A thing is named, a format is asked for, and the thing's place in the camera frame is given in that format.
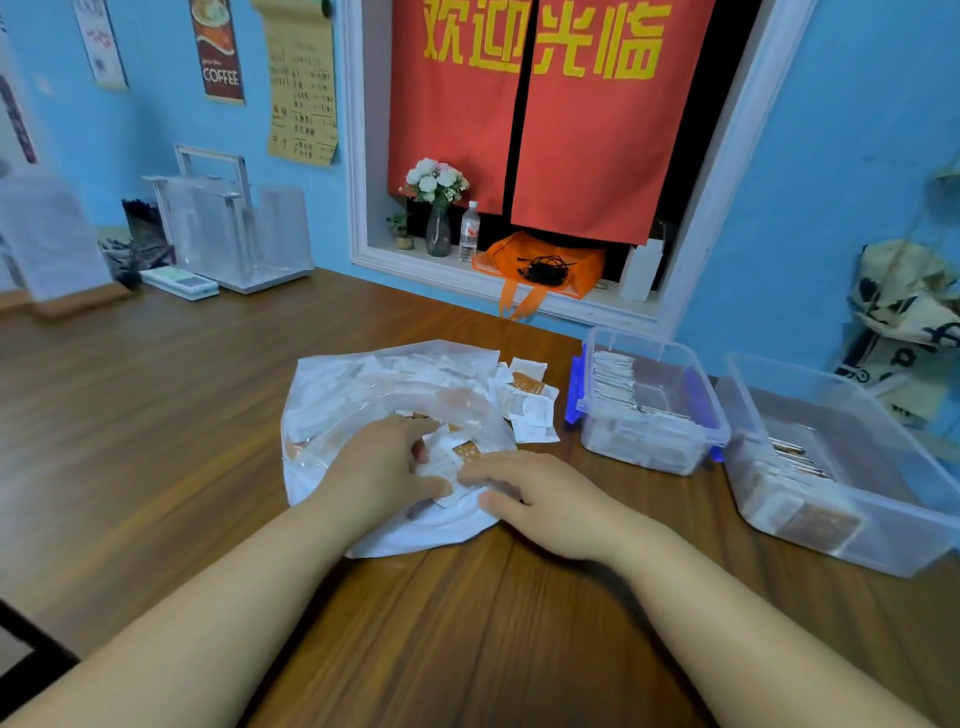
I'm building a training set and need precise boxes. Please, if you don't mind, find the person's left hand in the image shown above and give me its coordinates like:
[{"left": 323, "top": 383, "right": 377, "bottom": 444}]
[{"left": 316, "top": 414, "right": 455, "bottom": 540}]

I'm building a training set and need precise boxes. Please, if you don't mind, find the person's right hand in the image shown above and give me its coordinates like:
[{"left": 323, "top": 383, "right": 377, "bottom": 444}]
[{"left": 457, "top": 450, "right": 663, "bottom": 568}]

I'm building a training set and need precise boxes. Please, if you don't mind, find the small white sachet packet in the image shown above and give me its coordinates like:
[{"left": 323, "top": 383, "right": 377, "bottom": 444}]
[{"left": 411, "top": 441, "right": 489, "bottom": 511}]

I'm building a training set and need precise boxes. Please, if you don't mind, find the person's left forearm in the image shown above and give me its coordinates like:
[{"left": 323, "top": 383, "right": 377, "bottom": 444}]
[{"left": 0, "top": 468, "right": 376, "bottom": 728}]

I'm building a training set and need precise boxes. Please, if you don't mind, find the person's right forearm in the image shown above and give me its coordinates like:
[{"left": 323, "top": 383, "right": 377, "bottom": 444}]
[{"left": 600, "top": 519, "right": 939, "bottom": 728}]

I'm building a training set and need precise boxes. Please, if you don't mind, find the loose cluster of printed sachets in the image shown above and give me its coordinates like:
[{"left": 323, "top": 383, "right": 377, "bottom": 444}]
[{"left": 492, "top": 357, "right": 562, "bottom": 446}]

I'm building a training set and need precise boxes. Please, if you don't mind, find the pile of white sachets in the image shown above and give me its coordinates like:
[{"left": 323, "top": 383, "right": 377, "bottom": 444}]
[{"left": 288, "top": 348, "right": 504, "bottom": 481}]

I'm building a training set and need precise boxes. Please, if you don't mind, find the clear plastic bag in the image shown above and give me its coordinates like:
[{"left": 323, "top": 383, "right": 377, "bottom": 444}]
[{"left": 280, "top": 339, "right": 520, "bottom": 561}]

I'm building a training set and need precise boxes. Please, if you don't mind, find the clear box with blue latches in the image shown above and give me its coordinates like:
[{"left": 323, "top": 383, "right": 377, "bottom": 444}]
[{"left": 564, "top": 327, "right": 732, "bottom": 477}]

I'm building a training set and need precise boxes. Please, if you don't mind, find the row of sachets in box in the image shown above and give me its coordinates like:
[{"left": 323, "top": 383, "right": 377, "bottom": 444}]
[{"left": 591, "top": 349, "right": 695, "bottom": 425}]

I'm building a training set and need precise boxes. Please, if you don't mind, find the orange tote bag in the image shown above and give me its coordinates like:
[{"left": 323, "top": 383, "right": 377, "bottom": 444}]
[{"left": 471, "top": 230, "right": 607, "bottom": 322}]

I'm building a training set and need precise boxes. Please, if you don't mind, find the glass vase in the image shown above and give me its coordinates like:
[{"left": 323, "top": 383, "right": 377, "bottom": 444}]
[{"left": 425, "top": 201, "right": 453, "bottom": 259}]

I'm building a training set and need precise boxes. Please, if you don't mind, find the clear water bottle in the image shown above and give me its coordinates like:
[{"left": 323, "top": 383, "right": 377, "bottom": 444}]
[{"left": 458, "top": 200, "right": 482, "bottom": 264}]

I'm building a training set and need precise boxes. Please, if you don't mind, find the white bottle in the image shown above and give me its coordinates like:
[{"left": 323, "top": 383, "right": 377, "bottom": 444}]
[{"left": 619, "top": 237, "right": 666, "bottom": 303}]

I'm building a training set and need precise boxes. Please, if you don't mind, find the row of brown sachets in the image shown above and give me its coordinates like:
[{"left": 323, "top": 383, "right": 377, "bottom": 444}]
[{"left": 738, "top": 436, "right": 864, "bottom": 552}]

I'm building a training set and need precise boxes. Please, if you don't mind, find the white flower bouquet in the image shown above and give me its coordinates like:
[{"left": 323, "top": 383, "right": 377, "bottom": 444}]
[{"left": 399, "top": 156, "right": 471, "bottom": 207}]

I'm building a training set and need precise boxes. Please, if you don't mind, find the white calculator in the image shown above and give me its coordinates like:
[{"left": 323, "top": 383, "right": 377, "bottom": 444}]
[{"left": 140, "top": 264, "right": 221, "bottom": 303}]

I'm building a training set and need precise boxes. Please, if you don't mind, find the large clear plastic box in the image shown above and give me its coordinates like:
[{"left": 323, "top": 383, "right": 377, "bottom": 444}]
[{"left": 716, "top": 352, "right": 960, "bottom": 579}]

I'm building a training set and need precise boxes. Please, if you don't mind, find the red door curtain panel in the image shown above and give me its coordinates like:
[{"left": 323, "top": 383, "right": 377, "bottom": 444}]
[
  {"left": 510, "top": 0, "right": 717, "bottom": 247},
  {"left": 387, "top": 0, "right": 534, "bottom": 217}
]

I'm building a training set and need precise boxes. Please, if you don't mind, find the black stirrer holder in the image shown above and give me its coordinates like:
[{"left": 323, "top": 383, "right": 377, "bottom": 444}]
[{"left": 99, "top": 198, "right": 178, "bottom": 290}]

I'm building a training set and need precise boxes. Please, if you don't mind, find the yellow paper menu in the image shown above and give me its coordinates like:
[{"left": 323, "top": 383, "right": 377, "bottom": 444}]
[{"left": 249, "top": 0, "right": 340, "bottom": 168}]

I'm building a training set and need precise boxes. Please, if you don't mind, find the hanging black white printed bag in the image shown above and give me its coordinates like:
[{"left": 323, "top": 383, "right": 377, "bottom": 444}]
[{"left": 834, "top": 153, "right": 960, "bottom": 429}]

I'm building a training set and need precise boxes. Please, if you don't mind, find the acrylic sign stand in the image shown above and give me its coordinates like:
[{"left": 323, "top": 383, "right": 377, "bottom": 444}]
[{"left": 0, "top": 171, "right": 132, "bottom": 320}]

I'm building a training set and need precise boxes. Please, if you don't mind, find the coffee poster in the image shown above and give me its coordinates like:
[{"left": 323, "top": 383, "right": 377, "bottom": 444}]
[{"left": 188, "top": 0, "right": 247, "bottom": 105}]

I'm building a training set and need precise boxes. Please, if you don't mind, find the black coiled cable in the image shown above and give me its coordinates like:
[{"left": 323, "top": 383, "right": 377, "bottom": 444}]
[{"left": 516, "top": 255, "right": 577, "bottom": 288}]

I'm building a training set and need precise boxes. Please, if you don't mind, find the white window frame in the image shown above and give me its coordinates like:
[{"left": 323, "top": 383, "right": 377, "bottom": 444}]
[{"left": 341, "top": 0, "right": 819, "bottom": 342}]

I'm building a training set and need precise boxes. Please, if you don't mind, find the white wall poster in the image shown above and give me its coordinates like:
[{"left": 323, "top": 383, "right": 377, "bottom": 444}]
[{"left": 70, "top": 0, "right": 129, "bottom": 92}]

